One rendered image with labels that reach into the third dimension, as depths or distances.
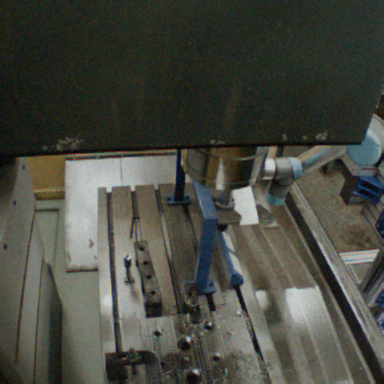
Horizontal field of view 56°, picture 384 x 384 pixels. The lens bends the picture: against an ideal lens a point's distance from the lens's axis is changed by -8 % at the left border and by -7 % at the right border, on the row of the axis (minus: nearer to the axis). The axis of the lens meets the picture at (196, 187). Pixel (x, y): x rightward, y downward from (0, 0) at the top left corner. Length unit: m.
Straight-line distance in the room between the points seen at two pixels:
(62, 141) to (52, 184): 1.50
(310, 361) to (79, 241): 1.06
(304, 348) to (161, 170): 1.04
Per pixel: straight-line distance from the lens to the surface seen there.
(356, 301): 1.55
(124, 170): 1.87
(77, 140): 0.53
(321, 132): 0.61
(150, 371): 1.03
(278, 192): 1.42
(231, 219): 1.06
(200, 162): 0.66
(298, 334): 1.46
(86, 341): 1.51
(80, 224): 1.77
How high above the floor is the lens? 1.93
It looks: 38 degrees down
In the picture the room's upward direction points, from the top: 6 degrees clockwise
